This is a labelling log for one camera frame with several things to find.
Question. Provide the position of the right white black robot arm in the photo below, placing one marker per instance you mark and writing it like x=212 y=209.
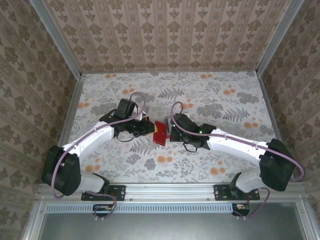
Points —
x=232 y=147

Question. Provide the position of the aluminium table end rail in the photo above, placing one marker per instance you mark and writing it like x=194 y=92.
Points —
x=170 y=72

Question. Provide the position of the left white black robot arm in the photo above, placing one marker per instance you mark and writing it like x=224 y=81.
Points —
x=92 y=140

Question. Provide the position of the black mounting plate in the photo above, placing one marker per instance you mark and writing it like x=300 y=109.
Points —
x=117 y=192
x=221 y=192

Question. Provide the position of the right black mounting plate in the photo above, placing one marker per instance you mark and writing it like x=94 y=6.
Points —
x=221 y=192

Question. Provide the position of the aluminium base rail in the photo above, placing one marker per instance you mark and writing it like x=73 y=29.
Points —
x=170 y=191

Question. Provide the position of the red card holder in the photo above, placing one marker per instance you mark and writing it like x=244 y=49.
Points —
x=161 y=136

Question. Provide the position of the small black connector board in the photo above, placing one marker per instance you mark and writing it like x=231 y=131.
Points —
x=241 y=207
x=101 y=208

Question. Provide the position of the aluminium frame post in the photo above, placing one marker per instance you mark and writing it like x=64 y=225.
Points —
x=59 y=37
x=277 y=37

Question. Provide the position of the aluminium table side rail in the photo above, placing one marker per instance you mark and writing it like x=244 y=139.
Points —
x=72 y=110
x=272 y=110

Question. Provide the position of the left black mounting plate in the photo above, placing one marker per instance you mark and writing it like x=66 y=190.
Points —
x=117 y=192

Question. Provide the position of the grey metal panel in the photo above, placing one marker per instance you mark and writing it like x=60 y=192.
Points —
x=170 y=227

